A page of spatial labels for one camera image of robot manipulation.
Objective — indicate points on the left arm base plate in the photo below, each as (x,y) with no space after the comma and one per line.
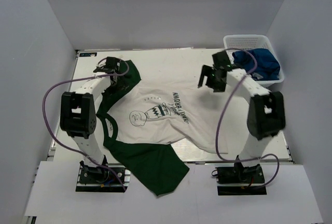
(93,179)

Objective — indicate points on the blue t-shirt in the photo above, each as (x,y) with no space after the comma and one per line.
(267,69)

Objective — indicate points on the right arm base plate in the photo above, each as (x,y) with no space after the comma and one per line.
(229,183)

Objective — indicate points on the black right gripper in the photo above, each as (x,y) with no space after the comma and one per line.
(206,71)

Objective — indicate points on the dark label sticker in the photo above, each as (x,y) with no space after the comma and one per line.
(88,54)

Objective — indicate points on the white green raglan t-shirt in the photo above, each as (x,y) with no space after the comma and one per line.
(142,119)

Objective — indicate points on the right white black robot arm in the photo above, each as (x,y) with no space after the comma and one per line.
(266,114)

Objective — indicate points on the white plastic basket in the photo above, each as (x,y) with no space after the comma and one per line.
(245,42)

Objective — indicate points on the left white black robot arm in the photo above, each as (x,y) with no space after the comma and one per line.
(78,114)

